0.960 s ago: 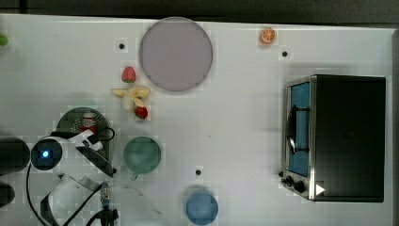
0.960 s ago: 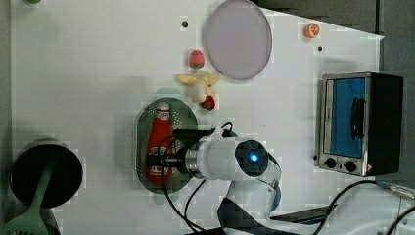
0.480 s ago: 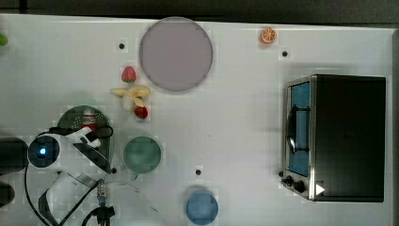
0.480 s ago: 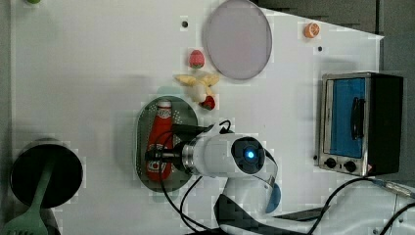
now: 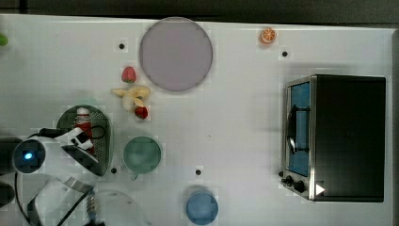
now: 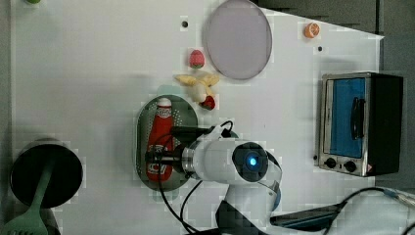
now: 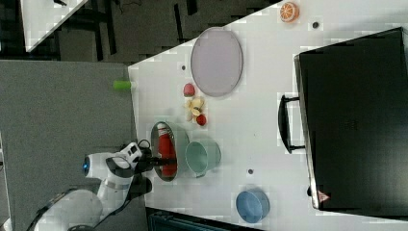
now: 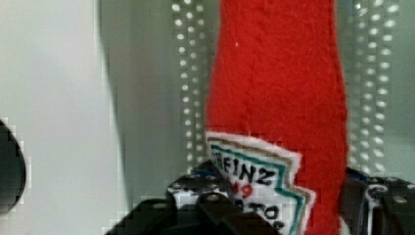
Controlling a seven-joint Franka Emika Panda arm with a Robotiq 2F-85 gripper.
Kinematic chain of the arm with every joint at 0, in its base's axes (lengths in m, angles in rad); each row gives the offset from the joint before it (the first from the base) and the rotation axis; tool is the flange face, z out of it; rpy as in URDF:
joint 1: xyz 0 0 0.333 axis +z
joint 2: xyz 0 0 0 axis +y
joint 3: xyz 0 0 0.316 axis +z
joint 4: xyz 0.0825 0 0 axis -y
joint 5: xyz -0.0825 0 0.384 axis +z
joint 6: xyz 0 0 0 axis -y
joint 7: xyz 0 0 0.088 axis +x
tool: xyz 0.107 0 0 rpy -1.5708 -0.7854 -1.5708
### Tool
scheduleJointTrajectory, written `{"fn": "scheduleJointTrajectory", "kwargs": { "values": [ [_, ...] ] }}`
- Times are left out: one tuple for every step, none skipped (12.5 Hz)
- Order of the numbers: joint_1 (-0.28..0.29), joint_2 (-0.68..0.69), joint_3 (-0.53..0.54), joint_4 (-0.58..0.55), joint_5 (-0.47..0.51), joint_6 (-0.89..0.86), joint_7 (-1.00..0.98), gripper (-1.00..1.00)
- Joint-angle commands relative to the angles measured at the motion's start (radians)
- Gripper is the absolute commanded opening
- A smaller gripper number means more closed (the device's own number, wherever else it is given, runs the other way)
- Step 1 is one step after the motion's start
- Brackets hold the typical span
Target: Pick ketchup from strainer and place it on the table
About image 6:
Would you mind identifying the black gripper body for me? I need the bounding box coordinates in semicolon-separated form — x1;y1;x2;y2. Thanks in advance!
145;126;213;173

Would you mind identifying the red ketchup bottle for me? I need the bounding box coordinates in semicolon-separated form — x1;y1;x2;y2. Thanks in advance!
146;98;173;182

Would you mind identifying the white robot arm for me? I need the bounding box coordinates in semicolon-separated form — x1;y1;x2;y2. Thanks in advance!
146;124;414;235

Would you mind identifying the green oval strainer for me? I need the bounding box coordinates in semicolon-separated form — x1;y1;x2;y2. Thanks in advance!
134;85;198;202

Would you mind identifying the red strawberry toy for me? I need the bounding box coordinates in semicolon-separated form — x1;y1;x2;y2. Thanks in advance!
200;96;215;111

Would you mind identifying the peeled banana toy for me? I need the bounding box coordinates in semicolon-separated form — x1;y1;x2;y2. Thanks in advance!
175;73;219;103

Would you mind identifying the pink strawberry toy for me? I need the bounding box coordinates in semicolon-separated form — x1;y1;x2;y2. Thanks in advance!
189;50;205;69

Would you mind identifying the grey round plate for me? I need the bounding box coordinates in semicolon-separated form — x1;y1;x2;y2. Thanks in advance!
206;0;272;79

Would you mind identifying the black pot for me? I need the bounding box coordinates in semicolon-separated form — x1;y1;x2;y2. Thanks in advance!
9;138;84;210

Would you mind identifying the silver toaster oven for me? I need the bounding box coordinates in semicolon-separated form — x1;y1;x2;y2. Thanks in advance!
317;72;403;177

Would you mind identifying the green spatula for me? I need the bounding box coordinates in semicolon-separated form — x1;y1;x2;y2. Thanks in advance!
1;160;55;235

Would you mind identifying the green lime toy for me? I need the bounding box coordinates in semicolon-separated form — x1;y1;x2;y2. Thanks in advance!
26;0;41;4

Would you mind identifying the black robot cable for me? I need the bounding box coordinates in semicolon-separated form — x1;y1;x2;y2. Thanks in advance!
156;119;235;235

